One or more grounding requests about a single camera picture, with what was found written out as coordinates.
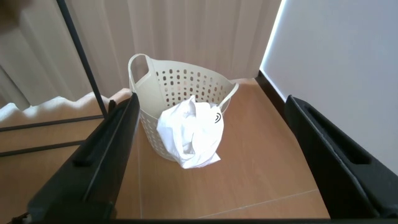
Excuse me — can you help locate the beige curtain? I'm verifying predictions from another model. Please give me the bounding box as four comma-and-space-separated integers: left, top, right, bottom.
0, 0, 282, 111

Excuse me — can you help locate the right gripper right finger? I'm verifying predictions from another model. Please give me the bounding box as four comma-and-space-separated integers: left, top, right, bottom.
284, 94, 398, 219

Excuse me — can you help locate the white laundry basket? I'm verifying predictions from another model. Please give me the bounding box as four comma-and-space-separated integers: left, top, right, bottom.
127, 53, 239, 162

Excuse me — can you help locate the white garment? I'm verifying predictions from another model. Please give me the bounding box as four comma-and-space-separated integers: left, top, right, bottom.
156, 95, 224, 170

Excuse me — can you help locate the black clothes rack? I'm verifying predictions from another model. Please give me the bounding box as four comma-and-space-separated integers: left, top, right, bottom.
0, 0, 118, 158

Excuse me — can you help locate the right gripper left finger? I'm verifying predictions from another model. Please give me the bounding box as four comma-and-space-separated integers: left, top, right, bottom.
27, 92, 141, 220

